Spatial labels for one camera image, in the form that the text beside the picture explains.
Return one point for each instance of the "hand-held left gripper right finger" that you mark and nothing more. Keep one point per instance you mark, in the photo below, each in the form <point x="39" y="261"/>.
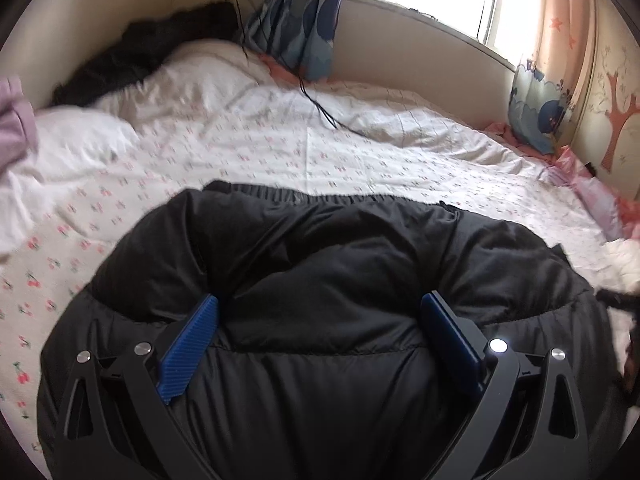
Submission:
<point x="452" y="345"/>

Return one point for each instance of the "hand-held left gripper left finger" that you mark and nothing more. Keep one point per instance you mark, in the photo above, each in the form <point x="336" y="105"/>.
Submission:
<point x="187" y="345"/>

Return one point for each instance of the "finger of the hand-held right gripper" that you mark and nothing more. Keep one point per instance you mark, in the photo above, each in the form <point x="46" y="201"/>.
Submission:
<point x="620" y="300"/>

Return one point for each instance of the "black puffer jacket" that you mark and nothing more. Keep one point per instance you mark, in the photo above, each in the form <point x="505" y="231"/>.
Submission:
<point x="320" y="270"/>

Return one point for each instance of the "pink printed cloth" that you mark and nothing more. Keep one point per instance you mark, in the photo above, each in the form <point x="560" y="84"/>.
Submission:
<point x="585" y="185"/>

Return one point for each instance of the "cherry print bed sheet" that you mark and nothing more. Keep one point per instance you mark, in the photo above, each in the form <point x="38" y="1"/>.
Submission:
<point x="260" y="160"/>

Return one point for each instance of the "blue round object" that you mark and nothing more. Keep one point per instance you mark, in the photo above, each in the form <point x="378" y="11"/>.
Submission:
<point x="540" y="105"/>

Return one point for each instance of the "white pillow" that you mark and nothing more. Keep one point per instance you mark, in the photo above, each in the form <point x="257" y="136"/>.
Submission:
<point x="65" y="150"/>

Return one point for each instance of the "white duvet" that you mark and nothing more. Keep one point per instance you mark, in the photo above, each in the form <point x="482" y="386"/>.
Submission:
<point x="210" y="70"/>

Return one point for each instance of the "purple cloth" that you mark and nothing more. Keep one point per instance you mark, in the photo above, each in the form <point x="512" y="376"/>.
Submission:
<point x="15" y="120"/>

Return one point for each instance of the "pink star curtain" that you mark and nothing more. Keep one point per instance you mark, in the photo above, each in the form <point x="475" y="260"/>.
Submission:
<point x="565" y="15"/>

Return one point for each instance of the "beige padded bed panel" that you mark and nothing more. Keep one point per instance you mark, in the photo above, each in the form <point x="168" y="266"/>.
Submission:
<point x="415" y="55"/>

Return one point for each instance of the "black fluffy cloth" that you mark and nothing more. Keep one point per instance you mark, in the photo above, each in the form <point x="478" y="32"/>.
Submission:
<point x="140" y="45"/>

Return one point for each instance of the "blue patterned curtain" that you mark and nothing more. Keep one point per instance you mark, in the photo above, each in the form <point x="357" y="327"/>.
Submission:
<point x="300" y="20"/>

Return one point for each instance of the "tree wall sticker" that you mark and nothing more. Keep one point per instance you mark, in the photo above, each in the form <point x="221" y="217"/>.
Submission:
<point x="617" y="110"/>

